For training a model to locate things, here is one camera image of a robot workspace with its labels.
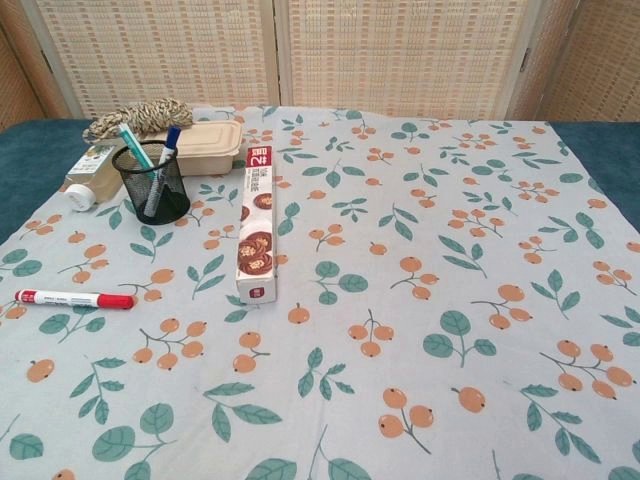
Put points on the black mesh pen holder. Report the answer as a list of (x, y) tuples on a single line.
[(157, 197)]

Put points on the clear bottle with white cap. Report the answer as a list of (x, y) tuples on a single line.
[(97, 177)]

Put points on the teal table cover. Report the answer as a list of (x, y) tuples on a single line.
[(25, 165)]

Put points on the blue capped marker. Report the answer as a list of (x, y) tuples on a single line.
[(165, 160)]

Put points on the woven bamboo folding screen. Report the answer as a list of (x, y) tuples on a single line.
[(320, 55)]

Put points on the beige lidded lunch box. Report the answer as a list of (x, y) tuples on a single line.
[(207, 147)]

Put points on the red and white marker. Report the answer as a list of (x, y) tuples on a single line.
[(65, 299)]

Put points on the floral fruit print tablecloth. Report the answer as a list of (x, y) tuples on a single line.
[(350, 325)]

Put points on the teal capped marker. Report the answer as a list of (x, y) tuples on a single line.
[(134, 145)]

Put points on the long white baking paper box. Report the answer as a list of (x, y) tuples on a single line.
[(257, 225)]

